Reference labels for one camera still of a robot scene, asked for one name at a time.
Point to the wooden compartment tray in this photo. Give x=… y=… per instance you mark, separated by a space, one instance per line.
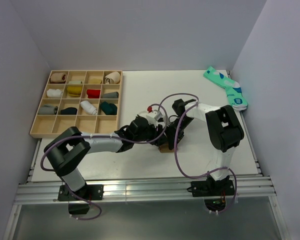
x=48 y=126

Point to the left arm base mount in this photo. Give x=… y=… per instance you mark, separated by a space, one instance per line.
x=79 y=202

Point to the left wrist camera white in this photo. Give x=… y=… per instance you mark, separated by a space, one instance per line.
x=151 y=115

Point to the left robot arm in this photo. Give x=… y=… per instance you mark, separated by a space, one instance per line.
x=67 y=150

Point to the mustard yellow rolled sock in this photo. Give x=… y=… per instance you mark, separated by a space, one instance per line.
x=74 y=91

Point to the tan ribbed sock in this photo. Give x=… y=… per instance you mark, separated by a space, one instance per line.
x=164 y=148

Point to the grey green rolled sock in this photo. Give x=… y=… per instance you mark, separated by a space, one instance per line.
x=110 y=95

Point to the cream yellow rolled sock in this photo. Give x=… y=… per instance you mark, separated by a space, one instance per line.
x=96 y=81

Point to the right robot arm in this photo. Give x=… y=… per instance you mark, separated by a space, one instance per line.
x=224 y=130

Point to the navy rolled sock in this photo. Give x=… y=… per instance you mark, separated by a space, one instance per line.
x=69 y=111

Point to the pale green rolled sock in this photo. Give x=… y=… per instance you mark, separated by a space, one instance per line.
x=76 y=82

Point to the dark teal rolled sock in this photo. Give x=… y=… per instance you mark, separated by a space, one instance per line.
x=109 y=108

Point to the teal patterned sock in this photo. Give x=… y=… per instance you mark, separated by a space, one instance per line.
x=232 y=88

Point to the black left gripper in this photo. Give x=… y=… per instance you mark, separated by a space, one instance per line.
x=153 y=127

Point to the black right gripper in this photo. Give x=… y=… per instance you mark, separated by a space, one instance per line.
x=170 y=134

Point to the aluminium frame rail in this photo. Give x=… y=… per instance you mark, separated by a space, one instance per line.
x=164 y=189

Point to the beige white rolled sock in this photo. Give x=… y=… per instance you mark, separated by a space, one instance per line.
x=112 y=78

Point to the beige rolled sock with red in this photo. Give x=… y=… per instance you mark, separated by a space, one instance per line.
x=58 y=78

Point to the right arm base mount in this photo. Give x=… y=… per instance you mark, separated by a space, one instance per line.
x=221 y=194

